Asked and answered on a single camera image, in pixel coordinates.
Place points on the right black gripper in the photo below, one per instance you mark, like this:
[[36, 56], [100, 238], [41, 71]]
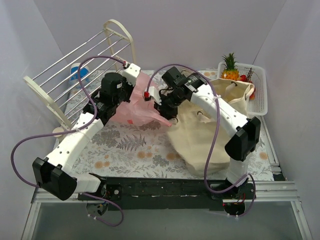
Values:
[[164, 109]]

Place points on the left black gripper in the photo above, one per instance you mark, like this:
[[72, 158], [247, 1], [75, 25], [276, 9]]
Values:
[[125, 90]]

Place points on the pink plastic grocery bag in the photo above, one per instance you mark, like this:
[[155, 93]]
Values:
[[138, 111]]

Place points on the beige canvas tote bag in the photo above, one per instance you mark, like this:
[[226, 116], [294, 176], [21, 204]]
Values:
[[191, 134]]

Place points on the cream metal shoe rack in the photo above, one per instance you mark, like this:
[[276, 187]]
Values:
[[60, 86]]

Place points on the toy pineapple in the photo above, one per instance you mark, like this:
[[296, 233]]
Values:
[[230, 72]]

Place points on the red toy fruit with stem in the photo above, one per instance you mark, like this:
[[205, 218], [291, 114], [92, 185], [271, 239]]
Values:
[[248, 79]]

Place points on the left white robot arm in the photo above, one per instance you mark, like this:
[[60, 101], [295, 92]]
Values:
[[52, 173]]

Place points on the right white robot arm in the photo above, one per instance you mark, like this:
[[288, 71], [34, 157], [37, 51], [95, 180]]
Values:
[[244, 132]]

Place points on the blue white container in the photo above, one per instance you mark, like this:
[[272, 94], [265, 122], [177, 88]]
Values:
[[73, 80]]

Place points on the steel tray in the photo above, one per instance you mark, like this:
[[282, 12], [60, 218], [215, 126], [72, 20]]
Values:
[[187, 72]]

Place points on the floral table mat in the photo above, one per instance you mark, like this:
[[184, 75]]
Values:
[[127, 150]]

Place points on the grey soap dispenser bottle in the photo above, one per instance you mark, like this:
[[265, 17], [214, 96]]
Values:
[[58, 132]]

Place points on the white plastic basket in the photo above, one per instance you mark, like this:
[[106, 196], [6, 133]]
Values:
[[259, 105]]

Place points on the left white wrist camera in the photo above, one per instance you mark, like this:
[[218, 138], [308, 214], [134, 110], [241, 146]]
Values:
[[131, 72]]

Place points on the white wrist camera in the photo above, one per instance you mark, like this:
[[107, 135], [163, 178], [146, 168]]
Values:
[[131, 72], [152, 93]]

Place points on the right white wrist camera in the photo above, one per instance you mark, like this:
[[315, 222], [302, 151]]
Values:
[[152, 93]]

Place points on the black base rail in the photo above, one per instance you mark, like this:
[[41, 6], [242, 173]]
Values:
[[131, 193]]

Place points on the aluminium frame rail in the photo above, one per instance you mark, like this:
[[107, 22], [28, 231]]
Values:
[[276, 191]]

